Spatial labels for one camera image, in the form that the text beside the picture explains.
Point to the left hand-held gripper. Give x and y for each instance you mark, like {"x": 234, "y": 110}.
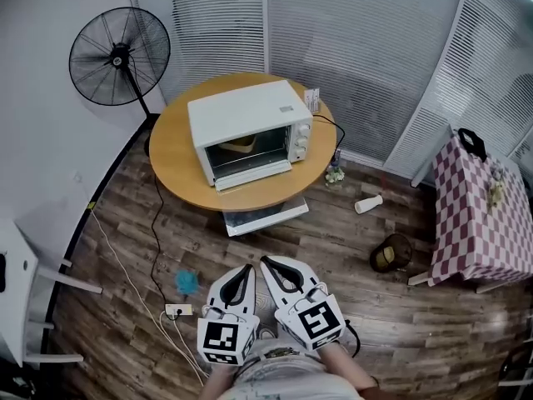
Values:
{"x": 220, "y": 338}

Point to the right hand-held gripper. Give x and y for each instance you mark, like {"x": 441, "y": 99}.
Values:
{"x": 314, "y": 323}

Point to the white toaster oven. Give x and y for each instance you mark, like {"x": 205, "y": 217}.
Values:
{"x": 241, "y": 111}

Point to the person's left forearm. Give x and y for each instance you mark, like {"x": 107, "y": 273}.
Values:
{"x": 220, "y": 374}

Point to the person's right forearm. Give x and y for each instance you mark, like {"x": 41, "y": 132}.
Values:
{"x": 350, "y": 369}

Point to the blue fluffy ball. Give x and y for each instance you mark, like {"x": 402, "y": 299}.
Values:
{"x": 187, "y": 282}

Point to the white power strip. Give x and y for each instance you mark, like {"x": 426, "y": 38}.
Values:
{"x": 185, "y": 309}

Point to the person's white printed shirt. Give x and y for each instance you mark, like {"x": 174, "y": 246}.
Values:
{"x": 287, "y": 379}

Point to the white plastic bottle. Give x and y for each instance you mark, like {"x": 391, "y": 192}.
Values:
{"x": 368, "y": 203}

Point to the small flower vase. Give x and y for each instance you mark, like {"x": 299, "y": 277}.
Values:
{"x": 335, "y": 175}

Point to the round wooden table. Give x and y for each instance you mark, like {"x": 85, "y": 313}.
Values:
{"x": 175, "y": 148}

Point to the small yellow label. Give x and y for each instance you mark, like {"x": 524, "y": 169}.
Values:
{"x": 90, "y": 206}

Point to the red white checkered tablecloth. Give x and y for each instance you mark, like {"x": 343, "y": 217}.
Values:
{"x": 474, "y": 223}

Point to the white chair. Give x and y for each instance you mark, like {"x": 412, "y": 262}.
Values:
{"x": 16, "y": 306}

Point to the dried flower bunch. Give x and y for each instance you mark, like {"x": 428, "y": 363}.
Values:
{"x": 495, "y": 190}

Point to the glass partition with blinds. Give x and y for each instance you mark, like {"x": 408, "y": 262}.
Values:
{"x": 354, "y": 48}

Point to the black standing fan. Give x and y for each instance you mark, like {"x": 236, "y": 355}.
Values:
{"x": 118, "y": 58}

